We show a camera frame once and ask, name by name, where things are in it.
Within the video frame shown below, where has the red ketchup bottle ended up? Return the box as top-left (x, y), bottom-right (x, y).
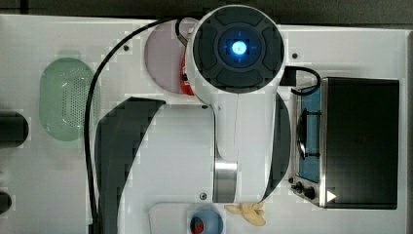
top-left (180, 57), bottom-right (194, 96)

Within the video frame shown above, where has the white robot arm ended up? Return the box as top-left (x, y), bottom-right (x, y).
top-left (94, 5), bottom-right (288, 234)

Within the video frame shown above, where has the purple oval plate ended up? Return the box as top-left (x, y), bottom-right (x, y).
top-left (144, 19), bottom-right (195, 95)

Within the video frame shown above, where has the blue bowl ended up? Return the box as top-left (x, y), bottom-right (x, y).
top-left (189, 209), bottom-right (223, 234)

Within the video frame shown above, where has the peeled toy banana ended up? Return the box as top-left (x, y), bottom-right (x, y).
top-left (224, 202), bottom-right (266, 226)

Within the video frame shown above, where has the red toy strawberry in bowl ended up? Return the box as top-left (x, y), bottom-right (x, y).
top-left (190, 216), bottom-right (205, 234)

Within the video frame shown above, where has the black toaster oven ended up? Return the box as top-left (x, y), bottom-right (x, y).
top-left (289, 77), bottom-right (399, 210)

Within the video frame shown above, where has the green perforated colander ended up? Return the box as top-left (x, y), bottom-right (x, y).
top-left (39, 58), bottom-right (94, 141)

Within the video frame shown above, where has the black cylinder cup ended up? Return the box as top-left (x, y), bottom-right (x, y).
top-left (0, 191), bottom-right (13, 214)

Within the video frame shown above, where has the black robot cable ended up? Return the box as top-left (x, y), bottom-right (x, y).
top-left (83, 18), bottom-right (183, 234)

